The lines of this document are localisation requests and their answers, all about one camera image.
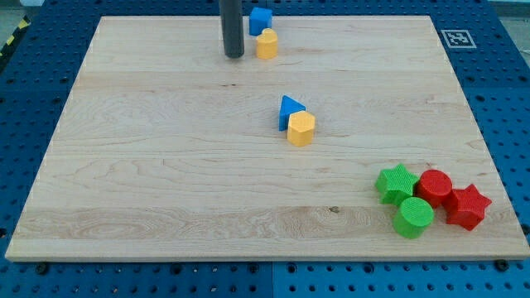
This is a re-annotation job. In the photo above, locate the wooden board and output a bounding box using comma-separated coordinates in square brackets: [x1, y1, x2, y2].
[6, 16, 529, 262]

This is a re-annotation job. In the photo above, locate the blue cube block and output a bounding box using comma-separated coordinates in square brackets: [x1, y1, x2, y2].
[249, 7, 272, 36]

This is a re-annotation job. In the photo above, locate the green cylinder block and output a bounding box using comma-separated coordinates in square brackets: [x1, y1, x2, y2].
[393, 197, 435, 239]

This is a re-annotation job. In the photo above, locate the white fiducial marker tag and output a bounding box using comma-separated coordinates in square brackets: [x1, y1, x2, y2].
[441, 29, 476, 49]

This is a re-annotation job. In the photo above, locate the red cylinder block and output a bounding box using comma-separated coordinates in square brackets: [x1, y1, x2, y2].
[414, 170, 452, 209]

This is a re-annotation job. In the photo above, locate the yellow hexagon block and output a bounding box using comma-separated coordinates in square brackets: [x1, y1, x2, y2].
[287, 111, 316, 147]

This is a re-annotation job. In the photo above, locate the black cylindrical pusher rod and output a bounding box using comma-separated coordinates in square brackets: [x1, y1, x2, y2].
[219, 0, 244, 59]

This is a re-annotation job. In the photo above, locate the red star block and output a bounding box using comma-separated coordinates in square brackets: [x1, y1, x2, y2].
[442, 184, 492, 231]

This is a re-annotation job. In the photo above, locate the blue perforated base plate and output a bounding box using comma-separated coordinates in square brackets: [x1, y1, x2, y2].
[1, 0, 529, 297]

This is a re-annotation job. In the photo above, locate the blue triangle block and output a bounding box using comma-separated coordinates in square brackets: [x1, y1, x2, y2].
[278, 95, 306, 132]

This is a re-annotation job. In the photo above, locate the yellow heart block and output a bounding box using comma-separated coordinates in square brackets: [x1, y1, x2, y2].
[256, 28, 278, 60]

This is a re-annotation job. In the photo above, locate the green star block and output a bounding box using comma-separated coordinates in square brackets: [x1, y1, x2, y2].
[375, 164, 420, 206]

